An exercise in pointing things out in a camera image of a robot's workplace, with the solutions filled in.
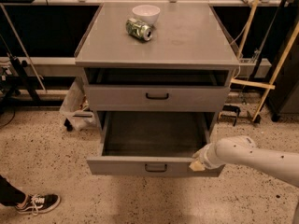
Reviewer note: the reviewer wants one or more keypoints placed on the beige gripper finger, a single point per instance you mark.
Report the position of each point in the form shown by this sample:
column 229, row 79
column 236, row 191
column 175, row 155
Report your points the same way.
column 197, row 166

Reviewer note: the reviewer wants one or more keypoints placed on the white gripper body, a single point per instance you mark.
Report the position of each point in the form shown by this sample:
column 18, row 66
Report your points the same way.
column 205, row 158

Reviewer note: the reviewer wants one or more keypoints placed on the grey drawer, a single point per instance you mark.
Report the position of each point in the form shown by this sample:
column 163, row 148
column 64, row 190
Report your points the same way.
column 151, row 144
column 156, row 98

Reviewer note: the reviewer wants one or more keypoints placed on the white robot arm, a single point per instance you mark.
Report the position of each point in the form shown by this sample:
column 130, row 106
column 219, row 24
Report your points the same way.
column 242, row 150

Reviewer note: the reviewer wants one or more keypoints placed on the grey drawer cabinet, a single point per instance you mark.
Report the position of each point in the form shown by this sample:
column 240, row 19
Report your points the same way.
column 188, row 48

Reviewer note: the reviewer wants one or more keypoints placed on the grey top drawer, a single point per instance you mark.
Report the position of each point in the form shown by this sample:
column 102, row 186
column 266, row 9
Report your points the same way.
column 156, row 98

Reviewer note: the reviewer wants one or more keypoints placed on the clear plastic bag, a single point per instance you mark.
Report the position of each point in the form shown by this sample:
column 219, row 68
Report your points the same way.
column 75, row 108

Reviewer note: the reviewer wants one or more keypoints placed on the crushed green soda can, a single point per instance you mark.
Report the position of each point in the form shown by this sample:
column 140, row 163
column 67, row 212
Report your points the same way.
column 138, row 29

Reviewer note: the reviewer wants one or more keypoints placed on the white bowl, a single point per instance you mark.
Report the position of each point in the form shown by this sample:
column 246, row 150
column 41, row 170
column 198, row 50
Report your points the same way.
column 147, row 13

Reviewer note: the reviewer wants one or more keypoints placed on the black and white sneaker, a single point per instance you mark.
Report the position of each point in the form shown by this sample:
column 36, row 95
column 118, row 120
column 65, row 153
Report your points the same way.
column 38, row 204

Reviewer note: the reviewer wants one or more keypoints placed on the black trouser leg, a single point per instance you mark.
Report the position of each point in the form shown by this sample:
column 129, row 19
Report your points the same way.
column 9, row 195

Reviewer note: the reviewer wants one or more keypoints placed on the black tripod stand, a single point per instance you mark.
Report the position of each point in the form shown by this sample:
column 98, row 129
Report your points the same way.
column 21, row 72

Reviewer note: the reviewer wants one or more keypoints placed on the wooden frame stand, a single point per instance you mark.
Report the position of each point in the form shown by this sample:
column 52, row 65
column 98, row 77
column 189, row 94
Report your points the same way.
column 282, row 59

